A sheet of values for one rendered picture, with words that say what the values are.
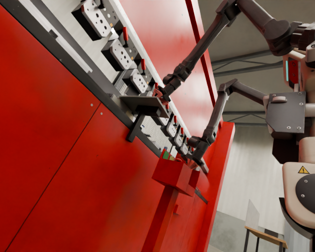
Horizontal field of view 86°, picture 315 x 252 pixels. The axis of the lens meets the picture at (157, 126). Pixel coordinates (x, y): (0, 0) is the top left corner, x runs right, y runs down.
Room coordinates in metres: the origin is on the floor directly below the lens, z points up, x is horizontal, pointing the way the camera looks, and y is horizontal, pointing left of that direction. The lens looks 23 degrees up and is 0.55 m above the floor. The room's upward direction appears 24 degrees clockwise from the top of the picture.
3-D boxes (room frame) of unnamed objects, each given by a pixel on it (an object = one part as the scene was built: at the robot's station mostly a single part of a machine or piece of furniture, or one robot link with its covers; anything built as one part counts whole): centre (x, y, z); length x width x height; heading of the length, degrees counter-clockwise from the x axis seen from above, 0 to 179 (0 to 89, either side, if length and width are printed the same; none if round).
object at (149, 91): (1.10, 0.13, 1.21); 0.15 x 0.09 x 0.17; 144
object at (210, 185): (2.90, -0.96, 1.15); 0.85 x 0.25 x 2.30; 54
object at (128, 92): (0.96, 0.23, 1.08); 0.10 x 0.02 x 0.10; 144
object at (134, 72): (0.93, 0.25, 1.21); 0.15 x 0.09 x 0.17; 144
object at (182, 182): (0.96, -0.21, 0.75); 0.20 x 0.16 x 0.18; 134
